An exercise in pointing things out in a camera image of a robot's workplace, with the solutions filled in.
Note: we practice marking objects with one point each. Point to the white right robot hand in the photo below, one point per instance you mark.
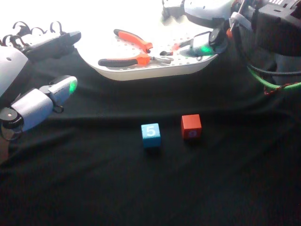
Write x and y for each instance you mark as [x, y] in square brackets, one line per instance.
[207, 8]

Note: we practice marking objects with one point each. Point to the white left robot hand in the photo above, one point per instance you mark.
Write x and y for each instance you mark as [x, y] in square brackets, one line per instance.
[11, 66]

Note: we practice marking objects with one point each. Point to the orange and black utility knife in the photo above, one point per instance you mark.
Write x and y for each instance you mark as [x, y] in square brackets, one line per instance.
[175, 47]

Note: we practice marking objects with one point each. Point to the orange and black pliers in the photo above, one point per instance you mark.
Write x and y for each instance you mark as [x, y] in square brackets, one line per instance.
[141, 58]

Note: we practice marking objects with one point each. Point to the red number cube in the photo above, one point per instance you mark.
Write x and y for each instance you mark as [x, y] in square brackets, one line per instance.
[191, 127]

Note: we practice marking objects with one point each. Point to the blue number cube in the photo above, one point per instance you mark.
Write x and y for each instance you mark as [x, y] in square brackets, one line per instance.
[151, 135]

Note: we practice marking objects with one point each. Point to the black table cloth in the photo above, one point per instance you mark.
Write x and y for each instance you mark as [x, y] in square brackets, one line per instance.
[141, 183]

